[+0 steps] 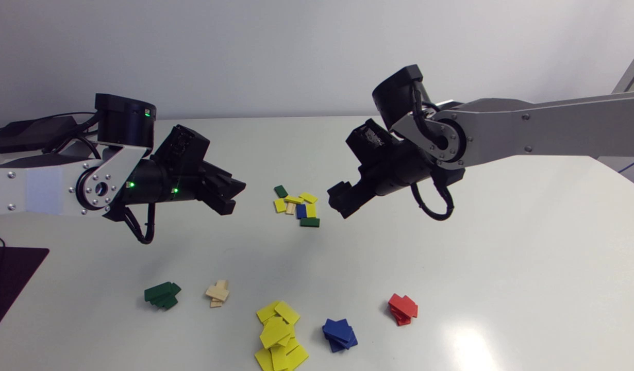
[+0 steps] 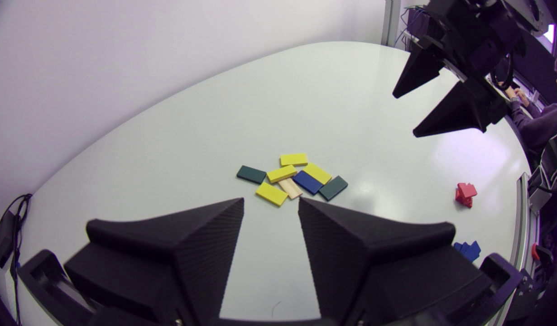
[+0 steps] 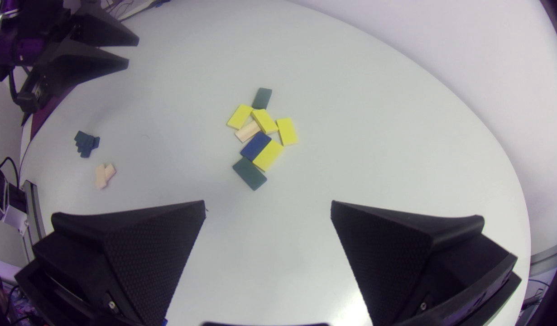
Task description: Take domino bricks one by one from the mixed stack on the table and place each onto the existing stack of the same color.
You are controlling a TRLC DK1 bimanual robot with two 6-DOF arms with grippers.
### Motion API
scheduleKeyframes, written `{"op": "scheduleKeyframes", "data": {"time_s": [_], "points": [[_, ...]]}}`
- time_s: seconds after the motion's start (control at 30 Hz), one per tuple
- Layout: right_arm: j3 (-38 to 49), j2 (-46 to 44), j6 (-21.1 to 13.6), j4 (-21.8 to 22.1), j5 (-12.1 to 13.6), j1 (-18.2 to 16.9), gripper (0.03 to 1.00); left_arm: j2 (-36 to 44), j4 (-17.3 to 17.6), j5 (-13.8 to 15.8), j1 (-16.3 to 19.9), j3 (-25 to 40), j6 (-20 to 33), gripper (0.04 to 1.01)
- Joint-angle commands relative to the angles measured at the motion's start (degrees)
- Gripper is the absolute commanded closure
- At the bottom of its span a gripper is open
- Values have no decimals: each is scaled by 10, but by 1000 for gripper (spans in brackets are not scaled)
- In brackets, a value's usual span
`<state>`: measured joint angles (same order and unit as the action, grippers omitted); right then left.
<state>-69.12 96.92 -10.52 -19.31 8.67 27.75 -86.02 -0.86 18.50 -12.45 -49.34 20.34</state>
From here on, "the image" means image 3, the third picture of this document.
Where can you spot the pile of natural wooden blocks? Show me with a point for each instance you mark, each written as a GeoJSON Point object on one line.
{"type": "Point", "coordinates": [104, 175]}

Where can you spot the green wooden block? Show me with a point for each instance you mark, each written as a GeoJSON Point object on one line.
{"type": "Point", "coordinates": [249, 173]}
{"type": "Point", "coordinates": [262, 98]}

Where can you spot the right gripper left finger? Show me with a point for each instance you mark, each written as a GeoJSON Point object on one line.
{"type": "Point", "coordinates": [138, 253]}

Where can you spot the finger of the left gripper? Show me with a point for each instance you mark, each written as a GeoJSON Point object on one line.
{"type": "Point", "coordinates": [84, 65]}
{"type": "Point", "coordinates": [104, 32]}

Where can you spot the pile of green wooden blocks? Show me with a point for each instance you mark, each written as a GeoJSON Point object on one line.
{"type": "Point", "coordinates": [86, 144]}

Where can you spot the yellow wooden block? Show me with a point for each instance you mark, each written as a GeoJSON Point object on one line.
{"type": "Point", "coordinates": [264, 121]}
{"type": "Point", "coordinates": [239, 116]}
{"type": "Point", "coordinates": [287, 131]}
{"type": "Point", "coordinates": [268, 155]}

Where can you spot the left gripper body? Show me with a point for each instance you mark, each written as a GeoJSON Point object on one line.
{"type": "Point", "coordinates": [43, 27]}

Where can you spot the blue wooden block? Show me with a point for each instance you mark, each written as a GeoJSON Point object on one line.
{"type": "Point", "coordinates": [255, 146]}

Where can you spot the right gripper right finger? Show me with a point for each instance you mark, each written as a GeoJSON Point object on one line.
{"type": "Point", "coordinates": [396, 258]}

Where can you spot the natural wooden block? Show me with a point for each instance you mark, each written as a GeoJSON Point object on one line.
{"type": "Point", "coordinates": [247, 131]}

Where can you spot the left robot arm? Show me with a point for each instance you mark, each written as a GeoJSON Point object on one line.
{"type": "Point", "coordinates": [4, 38]}

